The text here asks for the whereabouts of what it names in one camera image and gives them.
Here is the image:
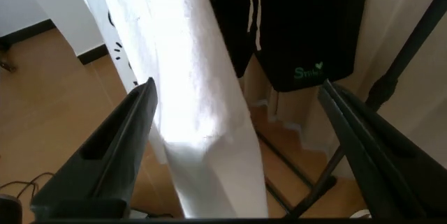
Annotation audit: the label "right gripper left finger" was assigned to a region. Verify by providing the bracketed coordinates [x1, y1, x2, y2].
[29, 77, 159, 220]

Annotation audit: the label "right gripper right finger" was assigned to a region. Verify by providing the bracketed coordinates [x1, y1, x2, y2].
[316, 79, 447, 218]

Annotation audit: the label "white printed shirt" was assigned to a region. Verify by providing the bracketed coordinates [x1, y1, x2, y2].
[71, 0, 270, 218]

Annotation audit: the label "black shorts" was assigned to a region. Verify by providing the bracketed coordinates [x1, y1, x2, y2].
[200, 0, 372, 94]

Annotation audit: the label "white laundry basket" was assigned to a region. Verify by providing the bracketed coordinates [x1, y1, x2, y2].
[349, 209, 372, 218]

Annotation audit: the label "black clothes rack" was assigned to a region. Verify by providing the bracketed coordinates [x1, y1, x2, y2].
[256, 0, 447, 218]

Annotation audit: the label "black cable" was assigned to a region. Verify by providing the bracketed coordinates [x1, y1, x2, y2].
[0, 171, 56, 200]

